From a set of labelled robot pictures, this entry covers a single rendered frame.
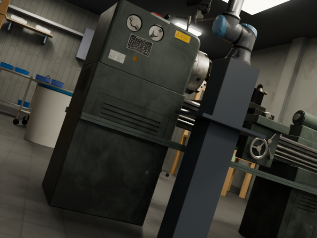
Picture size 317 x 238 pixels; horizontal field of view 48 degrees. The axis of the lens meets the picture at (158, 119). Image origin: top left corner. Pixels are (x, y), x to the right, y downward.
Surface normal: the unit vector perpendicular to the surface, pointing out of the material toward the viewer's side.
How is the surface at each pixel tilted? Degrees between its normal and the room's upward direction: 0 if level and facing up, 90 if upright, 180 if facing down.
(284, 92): 90
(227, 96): 90
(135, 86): 90
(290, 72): 90
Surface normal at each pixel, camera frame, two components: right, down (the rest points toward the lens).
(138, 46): 0.38, 0.08
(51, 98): 0.01, 0.02
